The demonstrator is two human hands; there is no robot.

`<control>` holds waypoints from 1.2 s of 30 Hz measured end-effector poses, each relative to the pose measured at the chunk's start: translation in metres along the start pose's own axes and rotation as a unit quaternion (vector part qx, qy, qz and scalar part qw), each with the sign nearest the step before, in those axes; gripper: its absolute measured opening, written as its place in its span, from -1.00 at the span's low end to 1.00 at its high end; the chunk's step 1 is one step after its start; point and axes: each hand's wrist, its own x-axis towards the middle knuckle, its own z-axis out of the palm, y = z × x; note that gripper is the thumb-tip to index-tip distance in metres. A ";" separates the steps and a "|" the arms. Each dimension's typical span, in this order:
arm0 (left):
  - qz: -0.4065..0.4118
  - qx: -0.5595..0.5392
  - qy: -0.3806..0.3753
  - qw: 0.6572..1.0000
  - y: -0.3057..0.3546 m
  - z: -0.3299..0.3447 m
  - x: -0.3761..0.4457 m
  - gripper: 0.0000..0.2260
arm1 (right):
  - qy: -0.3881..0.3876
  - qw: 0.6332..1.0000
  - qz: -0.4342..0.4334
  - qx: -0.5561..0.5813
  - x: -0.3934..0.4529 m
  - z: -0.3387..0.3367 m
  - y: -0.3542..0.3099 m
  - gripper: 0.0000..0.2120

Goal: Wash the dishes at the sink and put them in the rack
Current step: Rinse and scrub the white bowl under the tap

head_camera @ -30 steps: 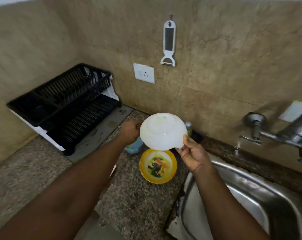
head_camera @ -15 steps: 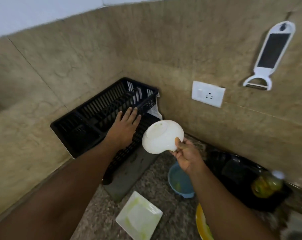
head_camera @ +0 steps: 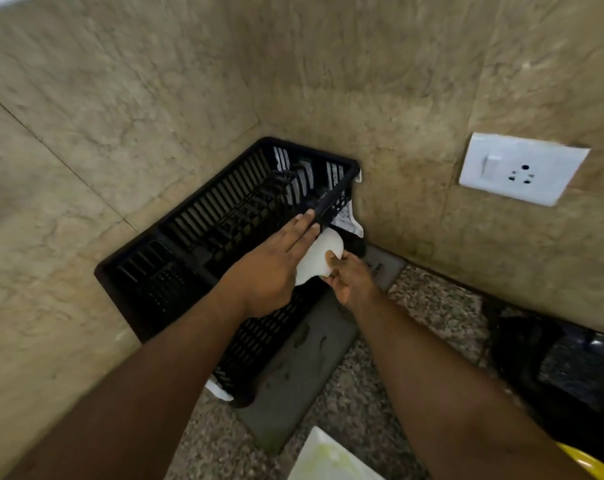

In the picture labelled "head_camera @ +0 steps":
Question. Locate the person's left hand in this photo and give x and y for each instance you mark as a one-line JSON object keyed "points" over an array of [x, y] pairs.
{"points": [[262, 274]]}

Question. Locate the person's right hand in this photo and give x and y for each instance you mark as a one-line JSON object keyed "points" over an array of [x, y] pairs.
{"points": [[353, 282]]}

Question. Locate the person's left middle finger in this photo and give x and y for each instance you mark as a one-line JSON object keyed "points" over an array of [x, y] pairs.
{"points": [[298, 226]]}

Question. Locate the person's right thumb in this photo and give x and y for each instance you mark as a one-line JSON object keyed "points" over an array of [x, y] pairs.
{"points": [[336, 260]]}

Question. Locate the white cup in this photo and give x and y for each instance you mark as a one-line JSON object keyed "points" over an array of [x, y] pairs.
{"points": [[318, 254]]}

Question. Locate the person's left forearm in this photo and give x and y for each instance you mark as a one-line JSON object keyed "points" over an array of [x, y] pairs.
{"points": [[147, 394]]}

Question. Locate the person's right forearm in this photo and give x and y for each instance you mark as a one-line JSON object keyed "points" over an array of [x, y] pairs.
{"points": [[447, 394]]}

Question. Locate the white patterned plastic packet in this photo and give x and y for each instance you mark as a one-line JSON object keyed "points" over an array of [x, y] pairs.
{"points": [[348, 219]]}

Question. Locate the black plastic dish rack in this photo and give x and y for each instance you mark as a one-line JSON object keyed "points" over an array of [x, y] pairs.
{"points": [[217, 229]]}

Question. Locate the grey drying mat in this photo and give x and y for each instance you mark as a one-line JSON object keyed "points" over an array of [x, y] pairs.
{"points": [[302, 364]]}

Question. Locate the small white plastic piece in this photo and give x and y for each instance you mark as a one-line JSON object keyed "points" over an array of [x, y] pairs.
{"points": [[218, 389]]}

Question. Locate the white plate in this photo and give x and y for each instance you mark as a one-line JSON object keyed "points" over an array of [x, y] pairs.
{"points": [[327, 459]]}

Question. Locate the black kitchen appliance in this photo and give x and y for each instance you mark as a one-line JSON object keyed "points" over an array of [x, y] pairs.
{"points": [[562, 374]]}

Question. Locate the yellow plastic item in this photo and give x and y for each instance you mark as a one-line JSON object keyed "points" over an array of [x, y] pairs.
{"points": [[594, 464]]}

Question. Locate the white wall socket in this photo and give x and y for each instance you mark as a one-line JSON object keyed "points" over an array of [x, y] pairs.
{"points": [[522, 169]]}

